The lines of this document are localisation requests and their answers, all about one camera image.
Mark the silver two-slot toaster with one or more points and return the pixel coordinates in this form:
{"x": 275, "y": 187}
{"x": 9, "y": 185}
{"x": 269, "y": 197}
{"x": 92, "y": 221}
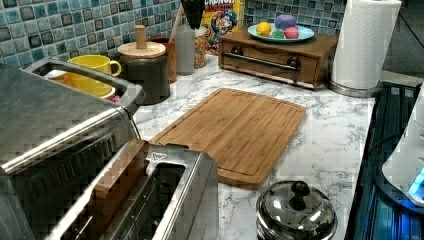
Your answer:
{"x": 176, "y": 198}

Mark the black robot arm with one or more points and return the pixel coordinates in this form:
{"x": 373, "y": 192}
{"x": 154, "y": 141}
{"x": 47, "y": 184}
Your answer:
{"x": 193, "y": 10}

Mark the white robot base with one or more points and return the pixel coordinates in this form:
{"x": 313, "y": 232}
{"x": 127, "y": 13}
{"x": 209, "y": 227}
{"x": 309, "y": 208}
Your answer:
{"x": 399, "y": 173}

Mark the stainless steel toaster oven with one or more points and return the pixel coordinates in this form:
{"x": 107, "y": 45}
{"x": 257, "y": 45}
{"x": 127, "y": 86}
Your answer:
{"x": 55, "y": 140}

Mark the bamboo cutting board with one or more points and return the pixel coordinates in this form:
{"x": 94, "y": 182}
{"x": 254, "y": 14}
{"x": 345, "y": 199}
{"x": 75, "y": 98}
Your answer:
{"x": 245, "y": 133}

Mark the sprinkle patterned cup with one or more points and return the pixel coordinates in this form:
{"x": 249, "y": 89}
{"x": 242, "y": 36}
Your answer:
{"x": 200, "y": 47}

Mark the grey frosted tumbler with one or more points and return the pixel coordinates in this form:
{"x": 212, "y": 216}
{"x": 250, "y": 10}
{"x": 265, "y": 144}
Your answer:
{"x": 184, "y": 41}

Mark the brown wooden utensil holder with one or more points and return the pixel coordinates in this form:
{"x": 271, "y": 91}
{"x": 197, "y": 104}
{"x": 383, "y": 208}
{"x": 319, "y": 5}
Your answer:
{"x": 171, "y": 54}

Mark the dark canister with wooden lid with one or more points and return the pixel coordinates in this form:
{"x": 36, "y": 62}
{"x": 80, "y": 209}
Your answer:
{"x": 145, "y": 63}

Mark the yellow cereal box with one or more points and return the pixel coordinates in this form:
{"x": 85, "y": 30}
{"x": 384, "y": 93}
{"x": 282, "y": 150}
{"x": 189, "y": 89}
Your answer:
{"x": 221, "y": 17}

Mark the yellow toy lemon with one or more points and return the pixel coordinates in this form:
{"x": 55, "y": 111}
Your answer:
{"x": 263, "y": 29}

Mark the light blue plate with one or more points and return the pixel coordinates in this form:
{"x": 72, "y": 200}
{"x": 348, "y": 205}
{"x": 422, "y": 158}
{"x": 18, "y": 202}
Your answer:
{"x": 304, "y": 34}

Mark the green toy fruit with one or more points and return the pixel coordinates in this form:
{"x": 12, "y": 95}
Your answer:
{"x": 278, "y": 34}

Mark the wooden drawer box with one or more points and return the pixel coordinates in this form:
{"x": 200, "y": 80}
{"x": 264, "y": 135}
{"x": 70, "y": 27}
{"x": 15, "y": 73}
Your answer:
{"x": 305, "y": 63}

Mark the steel pot with lid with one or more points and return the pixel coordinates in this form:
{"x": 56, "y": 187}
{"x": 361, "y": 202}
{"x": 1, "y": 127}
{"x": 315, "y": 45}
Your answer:
{"x": 293, "y": 210}

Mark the pink toy fruit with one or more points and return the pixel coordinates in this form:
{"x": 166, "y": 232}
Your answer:
{"x": 291, "y": 33}

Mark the purple toy fruit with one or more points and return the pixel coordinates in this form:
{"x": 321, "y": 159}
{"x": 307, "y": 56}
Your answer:
{"x": 284, "y": 21}

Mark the yellow ceramic mug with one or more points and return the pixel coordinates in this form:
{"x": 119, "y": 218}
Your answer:
{"x": 99, "y": 63}

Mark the brown toast slice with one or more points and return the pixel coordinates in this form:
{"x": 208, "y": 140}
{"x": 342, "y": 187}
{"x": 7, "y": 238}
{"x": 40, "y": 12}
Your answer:
{"x": 114, "y": 186}

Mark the yellow bowl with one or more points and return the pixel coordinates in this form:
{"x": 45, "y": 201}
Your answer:
{"x": 86, "y": 84}

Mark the white paper towel roll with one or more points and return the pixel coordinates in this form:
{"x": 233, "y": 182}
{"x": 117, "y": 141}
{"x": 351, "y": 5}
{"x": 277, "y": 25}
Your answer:
{"x": 362, "y": 46}

